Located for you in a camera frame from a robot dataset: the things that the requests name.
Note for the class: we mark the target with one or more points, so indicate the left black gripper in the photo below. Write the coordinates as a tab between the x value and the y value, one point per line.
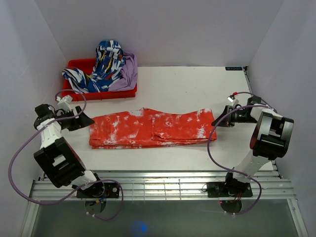
83	121

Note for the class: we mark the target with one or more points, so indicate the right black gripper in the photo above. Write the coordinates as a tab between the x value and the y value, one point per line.
225	122

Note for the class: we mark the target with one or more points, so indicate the red plastic bin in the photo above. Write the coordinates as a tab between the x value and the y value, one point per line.
87	65

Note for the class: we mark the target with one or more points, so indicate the red white tie-dye trousers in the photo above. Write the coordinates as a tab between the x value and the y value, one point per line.
148	128

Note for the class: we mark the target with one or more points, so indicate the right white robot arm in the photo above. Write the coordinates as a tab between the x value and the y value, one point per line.
270	140

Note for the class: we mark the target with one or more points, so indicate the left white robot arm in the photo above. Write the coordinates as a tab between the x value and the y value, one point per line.
56	157

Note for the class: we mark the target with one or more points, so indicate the blue white patterned trousers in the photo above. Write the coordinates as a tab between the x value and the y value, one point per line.
107	69

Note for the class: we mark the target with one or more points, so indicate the purple folded garment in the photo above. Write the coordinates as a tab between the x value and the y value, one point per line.
129	74

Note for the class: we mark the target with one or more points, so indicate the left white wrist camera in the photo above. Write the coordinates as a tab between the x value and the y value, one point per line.
64	103

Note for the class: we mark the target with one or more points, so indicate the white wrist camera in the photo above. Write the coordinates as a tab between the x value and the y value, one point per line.
64	103
233	100

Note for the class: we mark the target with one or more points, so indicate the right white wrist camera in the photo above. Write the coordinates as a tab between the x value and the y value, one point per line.
233	100

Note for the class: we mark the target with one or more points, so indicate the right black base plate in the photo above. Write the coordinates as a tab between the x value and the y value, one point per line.
225	190

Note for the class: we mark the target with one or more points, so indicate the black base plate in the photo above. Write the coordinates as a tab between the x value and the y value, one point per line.
225	190
111	190

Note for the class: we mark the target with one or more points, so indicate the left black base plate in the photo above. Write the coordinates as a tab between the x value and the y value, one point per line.
111	190

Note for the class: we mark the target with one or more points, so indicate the aluminium rail frame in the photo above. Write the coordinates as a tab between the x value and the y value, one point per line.
272	211

